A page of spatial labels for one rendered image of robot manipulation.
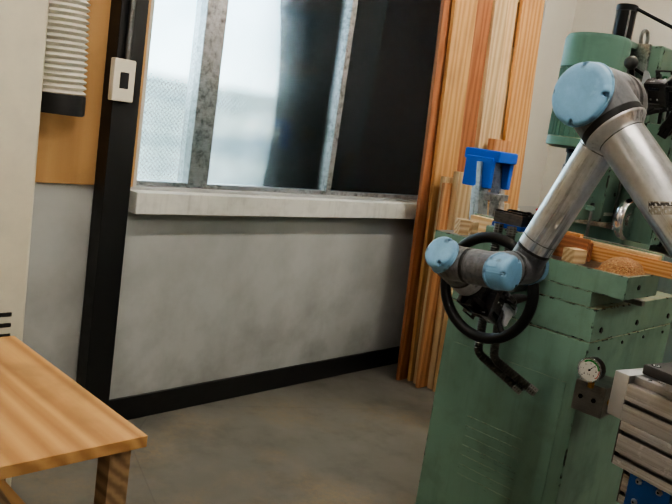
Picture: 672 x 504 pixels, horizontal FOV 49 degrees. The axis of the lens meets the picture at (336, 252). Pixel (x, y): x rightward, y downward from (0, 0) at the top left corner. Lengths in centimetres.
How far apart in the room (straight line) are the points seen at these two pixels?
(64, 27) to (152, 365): 126
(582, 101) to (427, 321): 227
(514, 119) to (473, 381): 215
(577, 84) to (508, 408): 106
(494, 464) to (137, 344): 133
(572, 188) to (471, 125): 228
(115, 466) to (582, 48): 155
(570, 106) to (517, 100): 272
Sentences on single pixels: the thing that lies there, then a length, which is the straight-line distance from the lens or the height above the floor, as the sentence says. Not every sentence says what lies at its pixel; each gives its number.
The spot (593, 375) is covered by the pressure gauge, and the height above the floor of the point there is 65.
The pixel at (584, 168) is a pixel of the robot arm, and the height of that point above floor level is 115.
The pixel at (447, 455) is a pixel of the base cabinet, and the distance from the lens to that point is 232.
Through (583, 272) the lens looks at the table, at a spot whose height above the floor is 88.
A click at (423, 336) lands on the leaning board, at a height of 25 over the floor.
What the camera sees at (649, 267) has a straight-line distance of 212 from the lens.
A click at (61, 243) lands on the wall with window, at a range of 255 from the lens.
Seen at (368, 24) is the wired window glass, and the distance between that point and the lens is 345.
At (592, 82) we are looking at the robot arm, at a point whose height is 130.
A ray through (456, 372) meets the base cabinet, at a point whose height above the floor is 50.
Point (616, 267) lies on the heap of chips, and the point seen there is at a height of 91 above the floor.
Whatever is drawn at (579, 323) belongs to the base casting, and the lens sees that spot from 203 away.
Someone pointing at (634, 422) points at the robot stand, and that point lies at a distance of 155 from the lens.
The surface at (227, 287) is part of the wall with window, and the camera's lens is 297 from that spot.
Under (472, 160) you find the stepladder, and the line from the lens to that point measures 302.
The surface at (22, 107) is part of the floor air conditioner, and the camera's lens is 211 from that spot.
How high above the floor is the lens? 116
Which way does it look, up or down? 9 degrees down
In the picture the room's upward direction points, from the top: 8 degrees clockwise
